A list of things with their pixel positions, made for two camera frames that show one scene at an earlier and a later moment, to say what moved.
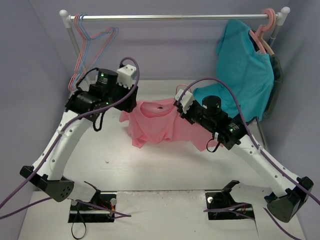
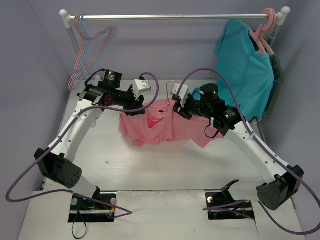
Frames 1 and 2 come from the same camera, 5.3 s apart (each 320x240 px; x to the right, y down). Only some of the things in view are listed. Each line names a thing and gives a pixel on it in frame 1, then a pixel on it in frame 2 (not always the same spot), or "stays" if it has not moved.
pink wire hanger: [169, 100] -> [166, 89]
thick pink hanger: [263, 28] stays
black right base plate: [218, 200] stays
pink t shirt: [157, 119] stays
